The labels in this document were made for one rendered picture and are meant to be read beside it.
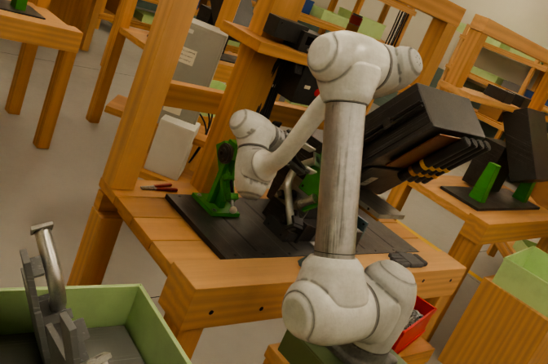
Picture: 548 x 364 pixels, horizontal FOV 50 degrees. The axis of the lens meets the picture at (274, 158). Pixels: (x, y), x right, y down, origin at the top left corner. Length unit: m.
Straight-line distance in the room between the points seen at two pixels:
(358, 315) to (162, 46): 1.07
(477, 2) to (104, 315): 11.33
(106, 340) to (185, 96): 1.03
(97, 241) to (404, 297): 1.17
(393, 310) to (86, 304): 0.74
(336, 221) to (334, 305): 0.19
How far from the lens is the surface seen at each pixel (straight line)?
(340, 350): 1.64
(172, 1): 1.98
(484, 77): 11.36
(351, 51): 1.41
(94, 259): 2.30
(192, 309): 1.76
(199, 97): 2.25
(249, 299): 1.88
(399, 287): 1.54
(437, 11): 2.84
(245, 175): 1.85
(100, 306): 1.52
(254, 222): 2.24
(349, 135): 1.42
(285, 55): 2.13
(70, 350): 1.07
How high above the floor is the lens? 1.77
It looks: 16 degrees down
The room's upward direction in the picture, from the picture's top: 23 degrees clockwise
